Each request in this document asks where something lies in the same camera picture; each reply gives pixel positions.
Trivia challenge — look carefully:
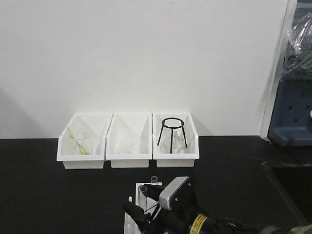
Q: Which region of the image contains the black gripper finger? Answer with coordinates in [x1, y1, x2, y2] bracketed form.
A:
[123, 201, 149, 234]
[144, 184, 166, 201]

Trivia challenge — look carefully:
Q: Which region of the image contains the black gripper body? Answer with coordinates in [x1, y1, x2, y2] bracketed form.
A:
[143, 206, 197, 234]

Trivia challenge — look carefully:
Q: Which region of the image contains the clear glass test tube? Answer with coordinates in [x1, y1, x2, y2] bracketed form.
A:
[138, 185, 147, 212]
[151, 175, 158, 185]

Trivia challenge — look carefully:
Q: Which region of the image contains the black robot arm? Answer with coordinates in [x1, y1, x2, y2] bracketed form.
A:
[123, 181, 312, 234]

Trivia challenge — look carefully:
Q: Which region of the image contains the white test tube rack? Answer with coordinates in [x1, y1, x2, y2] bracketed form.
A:
[124, 182, 157, 234]

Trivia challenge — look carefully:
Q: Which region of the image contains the blue-grey pegboard drying rack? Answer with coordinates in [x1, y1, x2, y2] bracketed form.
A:
[260, 0, 312, 147]

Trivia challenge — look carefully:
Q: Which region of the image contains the clear glass flask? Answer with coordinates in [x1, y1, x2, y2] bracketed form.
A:
[161, 136, 185, 154]

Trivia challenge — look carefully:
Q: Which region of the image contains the right white plastic bin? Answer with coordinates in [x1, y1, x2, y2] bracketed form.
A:
[153, 113, 199, 167]

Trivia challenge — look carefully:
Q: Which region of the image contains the white plastic bin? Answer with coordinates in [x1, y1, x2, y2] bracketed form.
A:
[153, 113, 199, 167]
[57, 113, 113, 169]
[105, 113, 153, 168]

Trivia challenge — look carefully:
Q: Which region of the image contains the small clear beaker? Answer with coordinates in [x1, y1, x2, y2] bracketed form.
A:
[120, 138, 134, 154]

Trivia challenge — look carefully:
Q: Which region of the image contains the middle white plastic bin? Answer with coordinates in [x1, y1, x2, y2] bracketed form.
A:
[105, 113, 153, 168]

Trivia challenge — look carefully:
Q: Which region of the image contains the yellow-green dropper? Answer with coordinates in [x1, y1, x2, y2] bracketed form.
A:
[67, 127, 91, 156]

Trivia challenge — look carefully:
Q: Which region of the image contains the clear beaker in left bin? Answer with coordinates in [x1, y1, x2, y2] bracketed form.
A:
[73, 128, 95, 155]

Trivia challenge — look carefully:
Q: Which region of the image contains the left white plastic bin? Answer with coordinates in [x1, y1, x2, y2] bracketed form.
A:
[57, 113, 113, 169]

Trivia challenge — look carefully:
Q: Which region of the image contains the black sink basin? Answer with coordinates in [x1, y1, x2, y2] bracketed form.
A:
[262, 161, 312, 226]

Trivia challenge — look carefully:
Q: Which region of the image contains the clear bag of pegs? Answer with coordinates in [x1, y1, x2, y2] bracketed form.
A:
[280, 13, 312, 81]

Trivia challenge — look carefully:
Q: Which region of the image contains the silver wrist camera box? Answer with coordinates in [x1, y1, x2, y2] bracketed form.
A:
[159, 176, 195, 211]

